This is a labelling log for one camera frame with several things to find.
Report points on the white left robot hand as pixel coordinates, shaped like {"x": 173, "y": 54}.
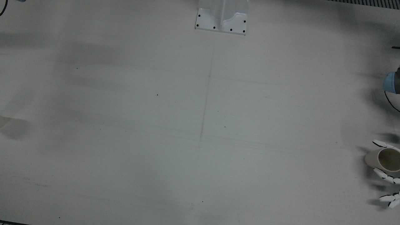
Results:
{"x": 386, "y": 178}

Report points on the black ribbed strip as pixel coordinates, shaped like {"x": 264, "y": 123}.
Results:
{"x": 365, "y": 3}

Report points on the white metal base bracket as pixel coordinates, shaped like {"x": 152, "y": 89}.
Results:
{"x": 223, "y": 18}

